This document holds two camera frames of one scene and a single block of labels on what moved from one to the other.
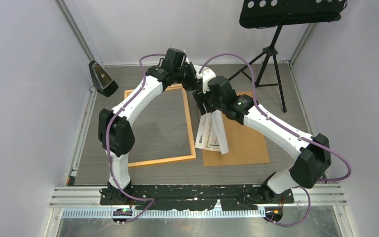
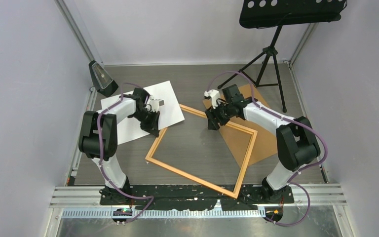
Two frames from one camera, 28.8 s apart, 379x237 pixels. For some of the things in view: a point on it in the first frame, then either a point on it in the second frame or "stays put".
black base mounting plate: [162, 197] stays put
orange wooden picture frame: [172, 160] to [149, 158]
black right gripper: [200, 98] to [212, 114]
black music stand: [259, 14] stays put
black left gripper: [194, 84] to [152, 128]
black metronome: [105, 84] stays put
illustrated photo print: [211, 134] to [170, 113]
